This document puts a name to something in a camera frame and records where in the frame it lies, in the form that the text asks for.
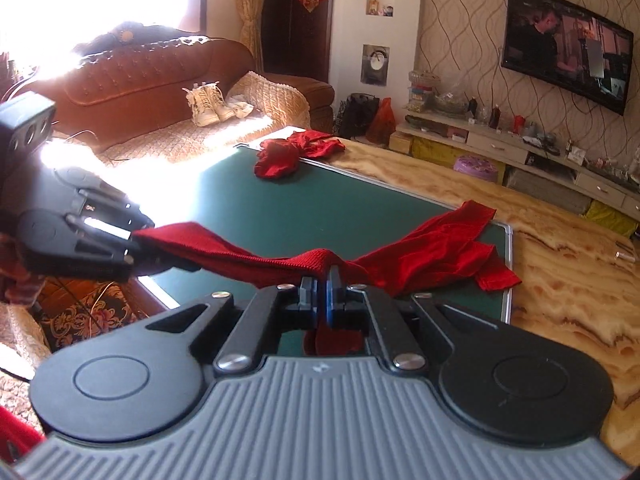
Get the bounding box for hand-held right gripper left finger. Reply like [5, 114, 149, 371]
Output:
[142, 277, 321, 374]

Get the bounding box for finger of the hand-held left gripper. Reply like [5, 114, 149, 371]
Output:
[75, 188, 156, 231]
[62, 215, 144, 267]

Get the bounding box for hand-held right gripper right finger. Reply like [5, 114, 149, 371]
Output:
[325, 264, 503, 375]

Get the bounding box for red pants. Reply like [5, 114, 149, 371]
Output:
[131, 200, 522, 358]

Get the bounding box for dark floral cushion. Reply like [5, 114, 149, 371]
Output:
[27, 277, 168, 356]

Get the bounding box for beige quilted seat cover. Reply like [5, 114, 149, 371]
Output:
[50, 110, 281, 167]

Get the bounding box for green table mat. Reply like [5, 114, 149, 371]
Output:
[135, 142, 515, 356]

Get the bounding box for white shoe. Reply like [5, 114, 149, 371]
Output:
[182, 85, 221, 127]
[205, 82, 236, 121]

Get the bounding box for brown leather sofa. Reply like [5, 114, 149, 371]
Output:
[0, 20, 336, 161]

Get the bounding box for crumpled red top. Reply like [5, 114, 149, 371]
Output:
[254, 130, 347, 181]

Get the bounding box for small white cloth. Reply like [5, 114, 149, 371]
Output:
[230, 95, 258, 120]

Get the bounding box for orange plastic bag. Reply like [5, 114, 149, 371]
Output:
[366, 97, 397, 143]

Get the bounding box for beige quilted armrest cover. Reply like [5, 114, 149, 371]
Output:
[227, 71, 312, 131]

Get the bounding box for black bag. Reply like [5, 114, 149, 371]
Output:
[337, 92, 379, 138]

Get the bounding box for purple plastic stool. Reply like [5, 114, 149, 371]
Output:
[454, 155, 498, 183]

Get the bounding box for stack of plastic containers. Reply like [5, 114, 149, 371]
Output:
[407, 70, 441, 113]

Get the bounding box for beige television cabinet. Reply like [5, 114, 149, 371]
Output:
[390, 110, 640, 238]

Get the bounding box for glass bowl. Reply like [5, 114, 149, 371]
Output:
[434, 92, 468, 116]

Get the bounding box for yellow curtain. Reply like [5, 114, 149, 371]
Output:
[235, 0, 278, 73]

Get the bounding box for grey storage bag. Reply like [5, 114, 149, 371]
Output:
[505, 165, 591, 213]

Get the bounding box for dark wooden door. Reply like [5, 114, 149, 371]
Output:
[262, 0, 335, 83]

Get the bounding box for yellow storage bag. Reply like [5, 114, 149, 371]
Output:
[585, 200, 637, 238]

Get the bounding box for round wall clock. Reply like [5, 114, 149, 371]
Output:
[361, 44, 391, 86]

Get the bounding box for wall television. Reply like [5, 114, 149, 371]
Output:
[501, 0, 635, 117]

